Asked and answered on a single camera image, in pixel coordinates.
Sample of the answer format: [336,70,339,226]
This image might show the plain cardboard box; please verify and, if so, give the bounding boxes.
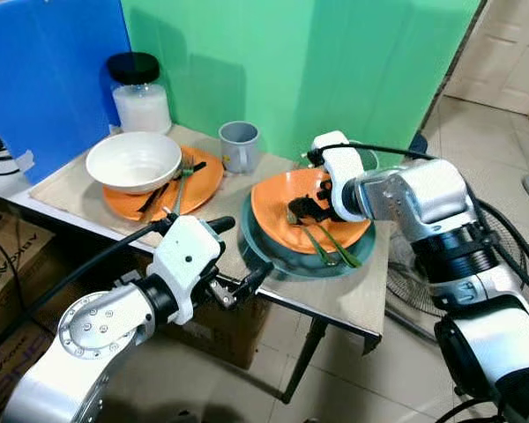
[159,295,272,371]

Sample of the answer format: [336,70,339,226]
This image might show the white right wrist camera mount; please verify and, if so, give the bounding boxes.
[310,131,369,222]

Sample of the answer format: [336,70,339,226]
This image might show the clear drinking glass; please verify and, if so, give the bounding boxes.
[347,141,383,174]

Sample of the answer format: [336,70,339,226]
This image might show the glass jar with black lid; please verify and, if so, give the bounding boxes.
[106,52,174,136]

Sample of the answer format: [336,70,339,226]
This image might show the black handled utensil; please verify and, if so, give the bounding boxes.
[138,161,209,216]

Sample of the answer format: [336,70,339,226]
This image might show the folding table with metal legs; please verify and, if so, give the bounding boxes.
[0,123,396,406]

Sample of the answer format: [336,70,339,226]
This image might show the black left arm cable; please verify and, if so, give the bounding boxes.
[0,219,175,364]

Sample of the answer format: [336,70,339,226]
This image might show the dark blue floor object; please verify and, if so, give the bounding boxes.
[407,131,431,160]

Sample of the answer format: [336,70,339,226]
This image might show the grey mug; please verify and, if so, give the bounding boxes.
[218,121,262,174]

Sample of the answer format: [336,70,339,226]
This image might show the green backdrop board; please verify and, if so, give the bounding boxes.
[120,0,484,166]

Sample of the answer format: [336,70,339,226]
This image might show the black wire floor fan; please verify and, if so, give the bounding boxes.
[385,198,529,320]

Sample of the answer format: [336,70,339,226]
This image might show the green plastic utensil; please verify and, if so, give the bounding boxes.
[300,220,338,268]
[316,220,363,269]

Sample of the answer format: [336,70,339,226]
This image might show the orange plate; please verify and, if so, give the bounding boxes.
[250,167,374,256]
[101,145,226,223]

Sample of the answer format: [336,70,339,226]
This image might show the cream panelled door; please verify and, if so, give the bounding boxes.
[442,0,529,117]

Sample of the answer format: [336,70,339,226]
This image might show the white bowl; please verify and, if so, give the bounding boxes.
[86,131,183,196]

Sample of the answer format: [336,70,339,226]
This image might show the beige table mat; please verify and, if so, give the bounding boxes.
[28,123,394,338]

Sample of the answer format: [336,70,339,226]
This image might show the teal glass plate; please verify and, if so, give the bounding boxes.
[239,189,379,281]

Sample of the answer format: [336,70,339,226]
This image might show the printed cardboard box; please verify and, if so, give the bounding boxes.
[0,207,63,419]

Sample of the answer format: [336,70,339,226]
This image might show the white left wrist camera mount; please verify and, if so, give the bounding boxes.
[147,214,227,325]

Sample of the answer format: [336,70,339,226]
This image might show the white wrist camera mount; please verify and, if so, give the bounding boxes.
[147,214,227,325]
[310,131,369,222]

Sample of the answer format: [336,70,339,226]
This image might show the blue backdrop board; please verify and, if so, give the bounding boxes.
[0,0,134,184]

